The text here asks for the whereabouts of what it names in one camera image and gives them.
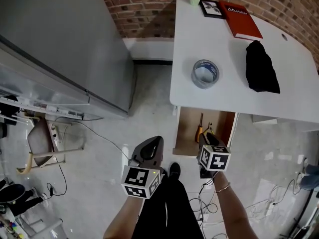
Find wooden drawer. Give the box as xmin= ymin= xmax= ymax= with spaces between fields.
xmin=172 ymin=106 xmax=239 ymax=157

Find grey tape roll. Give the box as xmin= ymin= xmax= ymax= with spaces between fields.
xmin=191 ymin=59 xmax=220 ymax=90

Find person's black shoe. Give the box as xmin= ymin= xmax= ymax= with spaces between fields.
xmin=168 ymin=162 xmax=181 ymax=181

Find tangle of black cables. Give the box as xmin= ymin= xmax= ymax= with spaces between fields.
xmin=188 ymin=178 xmax=221 ymax=234

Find white metal shelf rack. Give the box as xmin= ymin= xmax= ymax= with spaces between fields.
xmin=0 ymin=95 xmax=84 ymax=121

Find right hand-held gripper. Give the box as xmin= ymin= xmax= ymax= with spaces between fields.
xmin=196 ymin=133 xmax=232 ymax=179

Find white power strip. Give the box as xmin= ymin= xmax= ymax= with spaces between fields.
xmin=198 ymin=212 xmax=210 ymax=225

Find silver refrigerator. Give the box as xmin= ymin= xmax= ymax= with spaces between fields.
xmin=0 ymin=0 xmax=137 ymax=118

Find black bag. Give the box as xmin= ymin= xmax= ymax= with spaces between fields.
xmin=0 ymin=95 xmax=19 ymax=139

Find black cable with adapter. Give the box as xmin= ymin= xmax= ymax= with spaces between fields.
xmin=46 ymin=155 xmax=68 ymax=198

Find wooden chair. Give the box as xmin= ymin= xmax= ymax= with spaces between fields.
xmin=16 ymin=117 xmax=85 ymax=175

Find white desk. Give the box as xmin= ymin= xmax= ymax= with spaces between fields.
xmin=169 ymin=0 xmax=319 ymax=131

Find thin gold bracelet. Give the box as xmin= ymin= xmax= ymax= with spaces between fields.
xmin=215 ymin=182 xmax=231 ymax=193

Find orange handled screwdriver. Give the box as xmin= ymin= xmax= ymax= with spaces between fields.
xmin=194 ymin=113 xmax=204 ymax=143

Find white metal frame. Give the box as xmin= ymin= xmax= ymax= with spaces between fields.
xmin=18 ymin=212 xmax=64 ymax=238

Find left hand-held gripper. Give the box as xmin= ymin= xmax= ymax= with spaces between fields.
xmin=121 ymin=135 xmax=165 ymax=199

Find person's black trouser leg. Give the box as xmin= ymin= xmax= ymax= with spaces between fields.
xmin=131 ymin=173 xmax=205 ymax=239

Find black cloth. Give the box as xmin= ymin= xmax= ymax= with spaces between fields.
xmin=245 ymin=40 xmax=281 ymax=94

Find long white cable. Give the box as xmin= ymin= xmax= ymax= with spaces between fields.
xmin=54 ymin=116 xmax=130 ymax=160

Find person's right forearm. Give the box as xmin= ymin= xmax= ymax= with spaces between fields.
xmin=213 ymin=170 xmax=260 ymax=239

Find red book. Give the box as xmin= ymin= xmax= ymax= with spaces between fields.
xmin=218 ymin=0 xmax=264 ymax=40

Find yellow handled pliers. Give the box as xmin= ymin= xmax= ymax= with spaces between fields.
xmin=203 ymin=122 xmax=215 ymax=135

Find black picture frame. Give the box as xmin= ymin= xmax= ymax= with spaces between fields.
xmin=199 ymin=0 xmax=226 ymax=19

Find person's left forearm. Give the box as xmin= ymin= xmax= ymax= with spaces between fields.
xmin=103 ymin=195 xmax=148 ymax=239

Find tangle of white cables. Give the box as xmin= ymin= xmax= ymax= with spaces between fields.
xmin=245 ymin=180 xmax=304 ymax=223

